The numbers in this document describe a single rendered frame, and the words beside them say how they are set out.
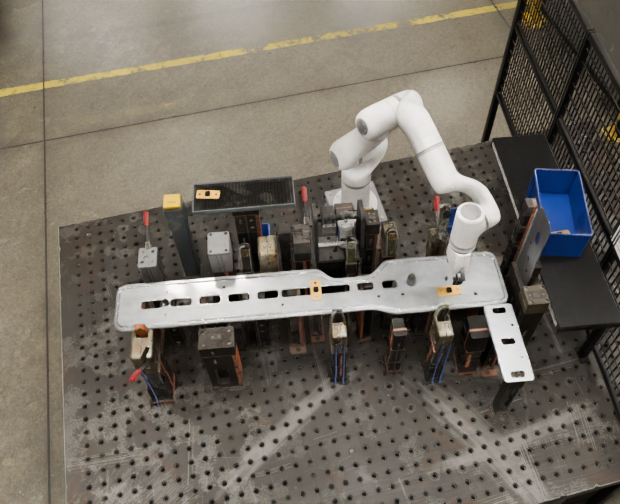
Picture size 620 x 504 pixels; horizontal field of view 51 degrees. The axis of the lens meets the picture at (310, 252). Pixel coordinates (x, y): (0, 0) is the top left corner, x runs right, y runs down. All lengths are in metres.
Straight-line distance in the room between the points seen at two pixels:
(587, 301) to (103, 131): 3.19
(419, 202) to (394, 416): 1.02
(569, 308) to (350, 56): 2.94
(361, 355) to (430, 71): 2.68
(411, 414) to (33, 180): 2.83
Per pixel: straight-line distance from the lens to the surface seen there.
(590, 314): 2.41
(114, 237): 2.99
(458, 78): 4.74
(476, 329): 2.33
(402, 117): 2.04
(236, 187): 2.43
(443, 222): 2.37
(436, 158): 2.01
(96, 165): 4.32
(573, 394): 2.63
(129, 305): 2.40
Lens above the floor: 2.97
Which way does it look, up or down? 54 degrees down
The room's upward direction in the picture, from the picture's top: 2 degrees counter-clockwise
